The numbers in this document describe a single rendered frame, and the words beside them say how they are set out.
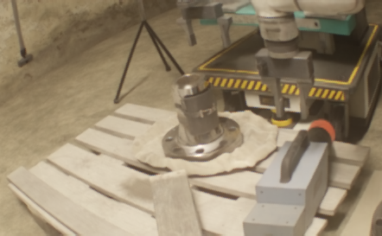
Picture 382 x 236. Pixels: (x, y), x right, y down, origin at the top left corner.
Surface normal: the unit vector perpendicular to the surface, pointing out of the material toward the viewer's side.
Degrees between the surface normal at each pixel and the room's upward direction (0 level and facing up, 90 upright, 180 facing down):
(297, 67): 90
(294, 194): 90
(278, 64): 90
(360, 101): 90
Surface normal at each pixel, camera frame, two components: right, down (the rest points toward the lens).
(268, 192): -0.50, 0.46
